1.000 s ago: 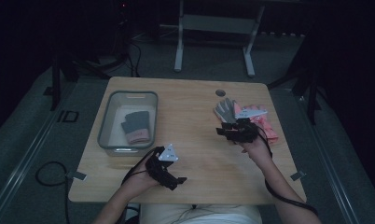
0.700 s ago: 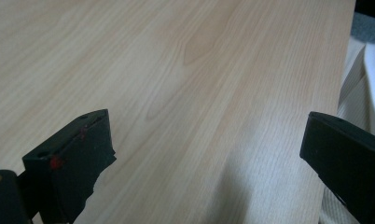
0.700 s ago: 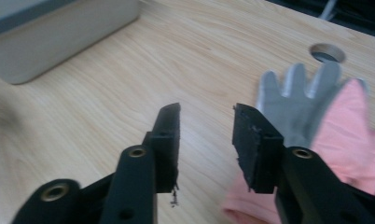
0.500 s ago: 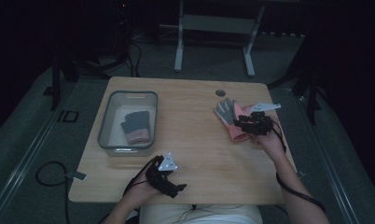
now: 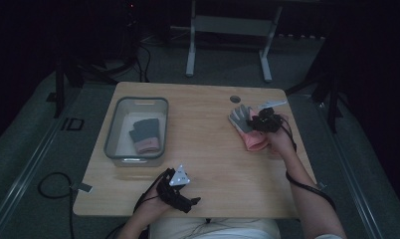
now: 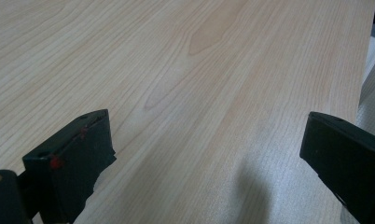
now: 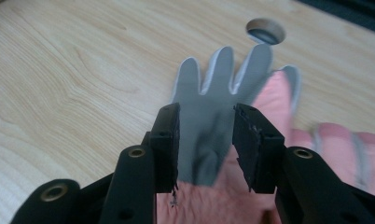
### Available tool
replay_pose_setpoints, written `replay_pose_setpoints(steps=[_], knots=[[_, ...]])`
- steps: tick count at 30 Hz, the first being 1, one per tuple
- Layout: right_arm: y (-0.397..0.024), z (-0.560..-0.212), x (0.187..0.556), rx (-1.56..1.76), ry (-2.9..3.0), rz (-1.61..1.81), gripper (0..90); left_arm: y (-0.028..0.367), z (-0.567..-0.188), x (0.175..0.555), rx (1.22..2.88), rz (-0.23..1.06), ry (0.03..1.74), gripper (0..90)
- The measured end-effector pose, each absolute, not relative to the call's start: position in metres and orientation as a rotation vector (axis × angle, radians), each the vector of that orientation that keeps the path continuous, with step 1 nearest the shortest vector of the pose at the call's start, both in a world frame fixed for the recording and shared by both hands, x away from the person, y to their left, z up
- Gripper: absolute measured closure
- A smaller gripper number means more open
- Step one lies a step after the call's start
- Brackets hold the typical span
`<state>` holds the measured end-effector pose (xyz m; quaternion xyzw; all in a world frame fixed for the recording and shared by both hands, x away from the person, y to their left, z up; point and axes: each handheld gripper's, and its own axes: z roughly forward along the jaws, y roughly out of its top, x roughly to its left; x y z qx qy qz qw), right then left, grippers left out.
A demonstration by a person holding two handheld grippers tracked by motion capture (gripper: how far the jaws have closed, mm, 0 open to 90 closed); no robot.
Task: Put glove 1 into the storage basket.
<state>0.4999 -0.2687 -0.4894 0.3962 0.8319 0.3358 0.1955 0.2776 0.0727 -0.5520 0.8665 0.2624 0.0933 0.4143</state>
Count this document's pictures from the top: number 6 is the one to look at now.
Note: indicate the white box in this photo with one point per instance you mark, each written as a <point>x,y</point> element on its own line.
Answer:
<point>373,74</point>

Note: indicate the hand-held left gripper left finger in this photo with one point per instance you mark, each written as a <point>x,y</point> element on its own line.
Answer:
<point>70,161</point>

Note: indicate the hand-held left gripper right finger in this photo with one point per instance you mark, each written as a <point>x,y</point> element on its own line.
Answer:
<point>347,161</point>

